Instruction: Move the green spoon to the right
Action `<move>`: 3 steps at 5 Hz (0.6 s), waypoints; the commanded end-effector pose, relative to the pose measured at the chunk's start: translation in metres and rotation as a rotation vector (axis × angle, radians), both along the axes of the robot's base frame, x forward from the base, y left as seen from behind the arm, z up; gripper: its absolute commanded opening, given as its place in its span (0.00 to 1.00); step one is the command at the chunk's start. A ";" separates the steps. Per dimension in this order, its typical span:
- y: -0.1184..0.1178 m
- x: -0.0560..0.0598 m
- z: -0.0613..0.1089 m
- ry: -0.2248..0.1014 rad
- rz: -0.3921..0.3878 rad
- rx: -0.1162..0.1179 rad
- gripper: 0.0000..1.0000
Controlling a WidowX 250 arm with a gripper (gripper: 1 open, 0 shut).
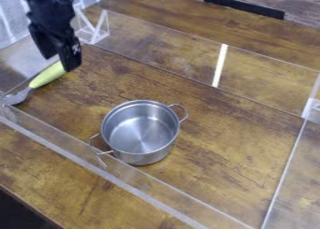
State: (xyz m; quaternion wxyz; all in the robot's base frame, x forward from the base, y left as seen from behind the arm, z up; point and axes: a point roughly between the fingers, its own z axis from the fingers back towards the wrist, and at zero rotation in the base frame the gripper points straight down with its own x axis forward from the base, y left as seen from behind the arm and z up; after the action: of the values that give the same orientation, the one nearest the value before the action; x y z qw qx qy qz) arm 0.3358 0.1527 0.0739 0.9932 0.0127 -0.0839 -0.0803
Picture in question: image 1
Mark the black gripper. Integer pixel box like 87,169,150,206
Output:
28,2,83,72

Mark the green handled metal spoon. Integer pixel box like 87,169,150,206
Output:
0,61,66,105

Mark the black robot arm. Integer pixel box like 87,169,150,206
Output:
26,0,82,72

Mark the stainless steel pot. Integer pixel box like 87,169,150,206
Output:
87,100,189,166

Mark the clear acrylic front barrier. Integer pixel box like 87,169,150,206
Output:
0,105,253,229

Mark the black strip on table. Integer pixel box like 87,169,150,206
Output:
204,0,285,20

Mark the clear acrylic right barrier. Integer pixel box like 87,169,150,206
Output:
261,74,320,229

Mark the clear acrylic triangle bracket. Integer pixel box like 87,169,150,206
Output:
75,8,110,45

